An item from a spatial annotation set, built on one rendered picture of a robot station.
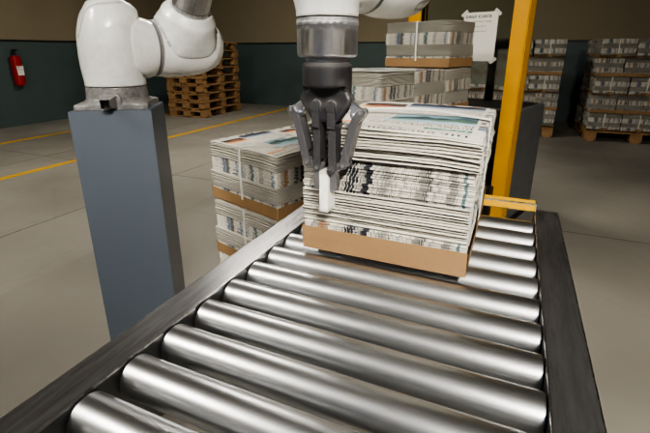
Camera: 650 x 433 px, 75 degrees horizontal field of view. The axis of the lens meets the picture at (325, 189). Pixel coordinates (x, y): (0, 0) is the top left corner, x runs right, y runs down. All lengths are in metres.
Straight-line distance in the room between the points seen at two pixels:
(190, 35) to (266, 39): 8.36
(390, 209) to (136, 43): 0.83
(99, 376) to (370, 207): 0.44
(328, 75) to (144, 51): 0.73
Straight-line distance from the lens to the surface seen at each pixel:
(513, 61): 2.71
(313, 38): 0.62
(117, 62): 1.24
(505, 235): 0.93
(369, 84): 1.79
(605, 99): 6.64
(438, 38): 2.30
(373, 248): 0.72
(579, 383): 0.58
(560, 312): 0.70
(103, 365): 0.59
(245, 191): 1.53
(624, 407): 1.90
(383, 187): 0.69
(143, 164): 1.24
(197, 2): 1.26
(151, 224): 1.30
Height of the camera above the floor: 1.15
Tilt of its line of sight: 18 degrees down
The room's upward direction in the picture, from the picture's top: straight up
